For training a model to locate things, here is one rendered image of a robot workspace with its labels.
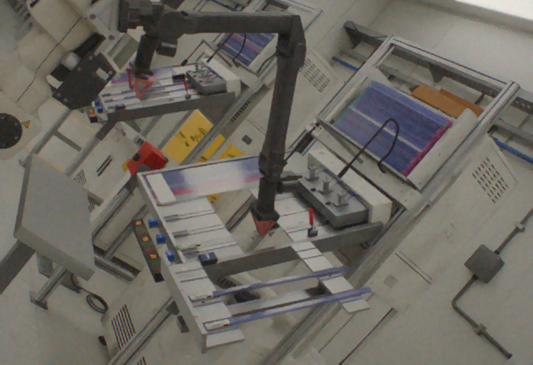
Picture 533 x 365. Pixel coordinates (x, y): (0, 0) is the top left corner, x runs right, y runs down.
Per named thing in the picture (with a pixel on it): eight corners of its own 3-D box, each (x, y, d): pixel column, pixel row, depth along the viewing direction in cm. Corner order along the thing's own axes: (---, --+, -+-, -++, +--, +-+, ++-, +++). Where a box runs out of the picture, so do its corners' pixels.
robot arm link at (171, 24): (296, 6, 164) (313, 12, 156) (291, 51, 170) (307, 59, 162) (146, 3, 145) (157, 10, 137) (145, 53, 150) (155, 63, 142)
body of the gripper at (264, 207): (266, 206, 191) (269, 186, 188) (280, 220, 183) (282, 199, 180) (249, 207, 188) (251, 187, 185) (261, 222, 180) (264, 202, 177)
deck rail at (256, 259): (186, 285, 172) (185, 269, 169) (184, 282, 174) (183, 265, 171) (381, 238, 198) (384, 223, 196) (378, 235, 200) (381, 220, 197)
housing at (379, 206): (368, 240, 199) (373, 205, 193) (306, 181, 239) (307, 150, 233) (387, 235, 202) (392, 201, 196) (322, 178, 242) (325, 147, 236)
